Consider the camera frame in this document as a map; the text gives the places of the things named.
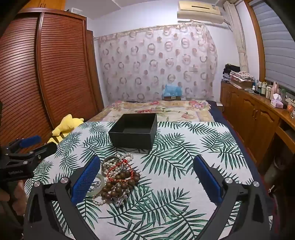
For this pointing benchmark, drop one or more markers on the long wooden cabinet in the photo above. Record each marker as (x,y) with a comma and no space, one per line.
(249,115)

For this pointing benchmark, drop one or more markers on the yellow plush toy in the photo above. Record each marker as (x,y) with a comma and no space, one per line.
(66,124)

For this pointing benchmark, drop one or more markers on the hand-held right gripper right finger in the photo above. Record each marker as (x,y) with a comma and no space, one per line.
(207,182)

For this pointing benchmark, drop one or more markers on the wooden window frame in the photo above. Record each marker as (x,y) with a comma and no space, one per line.
(255,46)

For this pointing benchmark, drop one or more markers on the person's dark clothing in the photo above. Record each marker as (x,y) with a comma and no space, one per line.
(9,221)

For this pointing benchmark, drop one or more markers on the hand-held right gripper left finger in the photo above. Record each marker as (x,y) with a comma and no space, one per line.
(84,181)

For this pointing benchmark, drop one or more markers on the row of toiletry bottles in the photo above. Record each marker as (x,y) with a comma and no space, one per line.
(265,88)

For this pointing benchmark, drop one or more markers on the wooden overhead cabinet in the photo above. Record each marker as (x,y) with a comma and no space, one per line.
(46,3)

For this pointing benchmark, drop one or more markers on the grey window blind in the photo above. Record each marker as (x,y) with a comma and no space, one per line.
(276,50)

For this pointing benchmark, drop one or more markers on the palm leaf print tablecloth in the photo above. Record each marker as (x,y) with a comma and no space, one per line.
(175,184)

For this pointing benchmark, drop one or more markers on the small cardboard box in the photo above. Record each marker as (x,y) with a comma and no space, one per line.
(172,98)

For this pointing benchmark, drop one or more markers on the floral bed blanket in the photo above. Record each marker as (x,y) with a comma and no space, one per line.
(184,113)

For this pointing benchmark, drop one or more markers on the folded floral cloth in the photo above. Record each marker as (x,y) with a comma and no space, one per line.
(242,76)

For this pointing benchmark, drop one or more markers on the blue plastic bag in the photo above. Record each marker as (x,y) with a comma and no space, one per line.
(171,90)

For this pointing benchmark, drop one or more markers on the black box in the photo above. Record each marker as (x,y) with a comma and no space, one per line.
(131,140)

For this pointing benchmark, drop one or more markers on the beige tied curtain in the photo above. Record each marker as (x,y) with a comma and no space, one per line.
(239,46)

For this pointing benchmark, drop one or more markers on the pink tissue box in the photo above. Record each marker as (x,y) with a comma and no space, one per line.
(276,101)

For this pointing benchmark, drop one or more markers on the brown louvered wooden wardrobe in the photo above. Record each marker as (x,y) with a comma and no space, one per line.
(57,69)

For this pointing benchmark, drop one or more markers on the circle pattern curtain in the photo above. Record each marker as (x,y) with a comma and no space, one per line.
(149,69)

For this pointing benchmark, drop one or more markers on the translucent jade bangle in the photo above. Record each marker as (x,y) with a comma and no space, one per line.
(101,178)

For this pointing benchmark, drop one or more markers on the navy bed sheet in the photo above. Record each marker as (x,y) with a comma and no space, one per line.
(219,115)

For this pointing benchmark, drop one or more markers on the beige wall air conditioner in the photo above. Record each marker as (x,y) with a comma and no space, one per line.
(198,11)

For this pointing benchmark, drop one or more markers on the stack of dark clothes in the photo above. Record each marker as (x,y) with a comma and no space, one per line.
(230,69)

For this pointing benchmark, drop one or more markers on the person's left hand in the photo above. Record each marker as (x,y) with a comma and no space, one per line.
(13,192)

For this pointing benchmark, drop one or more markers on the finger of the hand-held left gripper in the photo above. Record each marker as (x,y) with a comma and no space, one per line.
(43,151)
(30,140)

